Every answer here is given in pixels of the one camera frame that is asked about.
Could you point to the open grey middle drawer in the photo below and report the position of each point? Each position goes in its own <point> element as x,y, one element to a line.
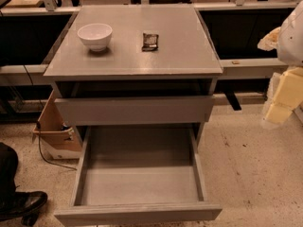
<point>138,175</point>

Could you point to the white ceramic bowl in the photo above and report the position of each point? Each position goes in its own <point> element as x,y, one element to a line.
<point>95,36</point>

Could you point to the black leather shoe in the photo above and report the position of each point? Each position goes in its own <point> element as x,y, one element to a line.
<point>23,205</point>

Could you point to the black trouser leg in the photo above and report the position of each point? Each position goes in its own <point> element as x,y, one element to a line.
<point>8,168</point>

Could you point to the grey metal frame rail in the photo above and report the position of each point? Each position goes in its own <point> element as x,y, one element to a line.
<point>23,75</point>

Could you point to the brown cardboard box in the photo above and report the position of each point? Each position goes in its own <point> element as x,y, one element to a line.
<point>58,139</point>

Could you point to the closed grey top drawer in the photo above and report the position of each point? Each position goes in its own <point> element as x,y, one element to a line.
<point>135,110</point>

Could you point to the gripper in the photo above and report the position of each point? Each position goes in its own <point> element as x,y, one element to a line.
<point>291,38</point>

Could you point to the dark rxbar chocolate wrapper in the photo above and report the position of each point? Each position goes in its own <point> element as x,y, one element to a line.
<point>150,42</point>

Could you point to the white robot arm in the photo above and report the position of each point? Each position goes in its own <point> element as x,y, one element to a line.
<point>287,39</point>

